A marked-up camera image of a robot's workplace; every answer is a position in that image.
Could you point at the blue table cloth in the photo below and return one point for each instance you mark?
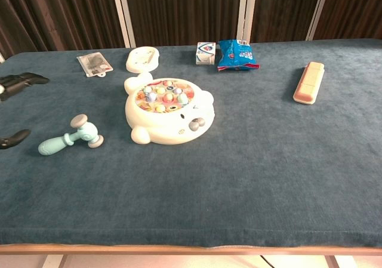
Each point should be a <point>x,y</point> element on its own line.
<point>209,190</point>

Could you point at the dark brown curtain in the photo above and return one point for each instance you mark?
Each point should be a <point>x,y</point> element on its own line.
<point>185,11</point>

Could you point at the small white blue carton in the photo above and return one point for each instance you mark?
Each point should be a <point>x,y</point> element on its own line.
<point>205,53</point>

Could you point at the blue snack bag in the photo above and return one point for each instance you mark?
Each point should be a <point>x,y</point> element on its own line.
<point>237,56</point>

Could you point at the white whack-a-mole toy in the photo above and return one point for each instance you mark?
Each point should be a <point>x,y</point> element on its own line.
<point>167,121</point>

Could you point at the left black-fingered robot hand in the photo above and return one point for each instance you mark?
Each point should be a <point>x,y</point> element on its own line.
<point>18,81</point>

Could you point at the light blue toy hammer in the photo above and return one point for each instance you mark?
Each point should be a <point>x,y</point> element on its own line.
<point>83,132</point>

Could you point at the clear plastic packet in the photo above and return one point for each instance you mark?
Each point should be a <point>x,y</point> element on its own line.
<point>95,63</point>

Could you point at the white oval plastic tray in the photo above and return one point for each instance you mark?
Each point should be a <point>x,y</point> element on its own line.
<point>141,59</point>

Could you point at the white frame post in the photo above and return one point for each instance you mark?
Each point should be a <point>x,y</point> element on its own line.
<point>318,11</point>
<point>247,11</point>
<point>1,58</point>
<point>123,14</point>

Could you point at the beige long rectangular case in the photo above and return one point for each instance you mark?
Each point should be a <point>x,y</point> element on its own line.
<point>309,83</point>

